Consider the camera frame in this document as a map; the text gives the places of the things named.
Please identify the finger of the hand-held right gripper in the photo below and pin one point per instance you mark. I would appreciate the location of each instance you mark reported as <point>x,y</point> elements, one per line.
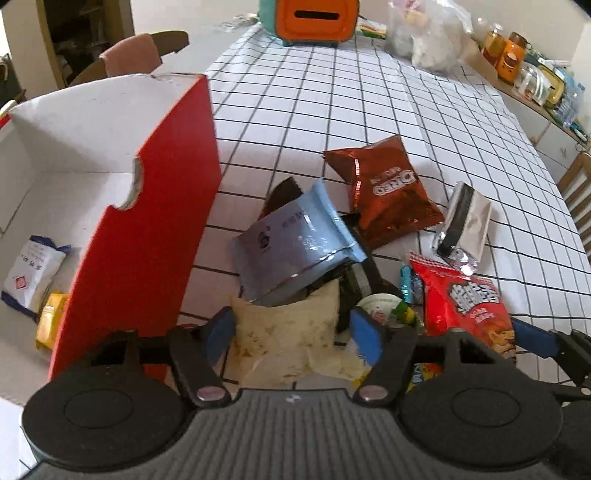
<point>531,339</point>

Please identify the cream snack packet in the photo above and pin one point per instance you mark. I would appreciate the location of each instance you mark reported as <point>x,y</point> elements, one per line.
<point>286,332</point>

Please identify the light blue snack packet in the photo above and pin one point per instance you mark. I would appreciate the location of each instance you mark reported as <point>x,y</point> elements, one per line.
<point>295,244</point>

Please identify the red-brown cookie packet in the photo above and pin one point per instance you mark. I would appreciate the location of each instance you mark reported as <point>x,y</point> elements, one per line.
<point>383,194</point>

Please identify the black and gold snack packet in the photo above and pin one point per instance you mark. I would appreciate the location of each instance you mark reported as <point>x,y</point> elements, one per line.
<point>364,277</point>

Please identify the yellow food container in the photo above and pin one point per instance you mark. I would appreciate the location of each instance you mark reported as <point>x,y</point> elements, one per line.
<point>554,87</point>

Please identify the green flat packet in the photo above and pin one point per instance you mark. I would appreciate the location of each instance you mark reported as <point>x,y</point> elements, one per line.
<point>371,28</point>

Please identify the orange labelled jar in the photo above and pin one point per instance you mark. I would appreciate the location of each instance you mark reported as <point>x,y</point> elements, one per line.
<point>511,60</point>

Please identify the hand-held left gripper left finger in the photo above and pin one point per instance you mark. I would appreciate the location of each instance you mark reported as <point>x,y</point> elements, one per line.
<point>217,337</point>

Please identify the dark wooden shelf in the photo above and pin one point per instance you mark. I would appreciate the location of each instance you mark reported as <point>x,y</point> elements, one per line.
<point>78,37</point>

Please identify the clear plastic bag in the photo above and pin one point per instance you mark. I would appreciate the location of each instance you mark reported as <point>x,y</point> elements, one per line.
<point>434,41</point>

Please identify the pack of water bottles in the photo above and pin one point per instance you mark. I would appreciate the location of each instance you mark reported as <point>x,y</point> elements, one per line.
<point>571,101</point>

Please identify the teal wrapped candy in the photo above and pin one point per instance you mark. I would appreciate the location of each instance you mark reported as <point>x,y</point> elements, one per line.
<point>408,284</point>

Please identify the dark wooden chair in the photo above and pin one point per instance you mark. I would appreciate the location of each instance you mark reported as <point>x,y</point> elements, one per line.
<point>171,41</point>

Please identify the amber glass jar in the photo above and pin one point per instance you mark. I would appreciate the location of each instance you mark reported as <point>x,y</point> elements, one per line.
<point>493,44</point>

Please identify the silver snack packet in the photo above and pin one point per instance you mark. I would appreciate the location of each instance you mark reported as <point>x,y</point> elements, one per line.
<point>466,221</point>

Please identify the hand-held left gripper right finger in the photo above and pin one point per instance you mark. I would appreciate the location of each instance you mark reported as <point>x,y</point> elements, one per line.
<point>367,337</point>

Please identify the white and blue snack packet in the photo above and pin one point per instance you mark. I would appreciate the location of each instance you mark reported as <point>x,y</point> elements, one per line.
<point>32,272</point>

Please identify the orange and teal tissue box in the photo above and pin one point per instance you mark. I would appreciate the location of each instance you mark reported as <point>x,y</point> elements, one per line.
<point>318,23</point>

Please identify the red cardboard box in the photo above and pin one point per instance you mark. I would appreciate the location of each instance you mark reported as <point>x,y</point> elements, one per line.
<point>138,258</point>

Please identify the white-lidded jelly cup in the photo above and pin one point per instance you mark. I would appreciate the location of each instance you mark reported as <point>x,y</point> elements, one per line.
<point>381,307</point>

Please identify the dark brown snack packet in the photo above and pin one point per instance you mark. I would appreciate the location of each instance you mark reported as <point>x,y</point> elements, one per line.
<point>281,194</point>

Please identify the clear glass jar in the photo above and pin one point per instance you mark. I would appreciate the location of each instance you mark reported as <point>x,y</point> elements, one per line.
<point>531,81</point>

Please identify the red snack packet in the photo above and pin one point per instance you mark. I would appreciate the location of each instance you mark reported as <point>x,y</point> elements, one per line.
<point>461,300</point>

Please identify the slatted wooden chair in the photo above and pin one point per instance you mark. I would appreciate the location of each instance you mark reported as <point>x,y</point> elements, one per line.
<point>577,184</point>

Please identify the green and yellow snack packet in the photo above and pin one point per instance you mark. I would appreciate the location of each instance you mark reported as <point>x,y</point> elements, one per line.
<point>406,316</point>

